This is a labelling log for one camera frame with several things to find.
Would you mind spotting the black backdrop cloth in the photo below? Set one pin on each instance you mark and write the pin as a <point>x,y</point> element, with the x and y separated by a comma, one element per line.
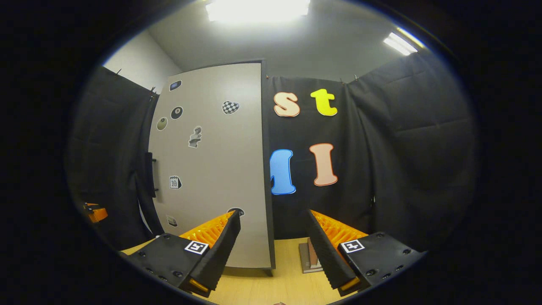
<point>415,161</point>

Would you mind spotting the large ceiling light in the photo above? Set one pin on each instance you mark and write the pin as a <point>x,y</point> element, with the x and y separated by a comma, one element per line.
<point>258,9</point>

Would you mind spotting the small ceiling light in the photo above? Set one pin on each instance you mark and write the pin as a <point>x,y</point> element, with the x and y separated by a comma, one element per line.
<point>401,43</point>

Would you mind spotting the brown book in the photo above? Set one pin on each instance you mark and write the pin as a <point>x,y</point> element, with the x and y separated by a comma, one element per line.
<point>312,253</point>

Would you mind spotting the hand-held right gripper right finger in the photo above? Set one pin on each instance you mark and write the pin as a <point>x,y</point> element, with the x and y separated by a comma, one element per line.
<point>326,250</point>

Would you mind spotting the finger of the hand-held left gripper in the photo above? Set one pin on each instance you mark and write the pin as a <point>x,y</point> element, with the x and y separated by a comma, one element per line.
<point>97,213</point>

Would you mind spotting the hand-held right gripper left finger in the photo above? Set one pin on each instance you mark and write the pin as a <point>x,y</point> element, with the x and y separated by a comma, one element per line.
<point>218,250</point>

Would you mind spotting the beige cabinet door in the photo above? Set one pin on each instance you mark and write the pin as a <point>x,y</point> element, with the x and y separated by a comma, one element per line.
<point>220,169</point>

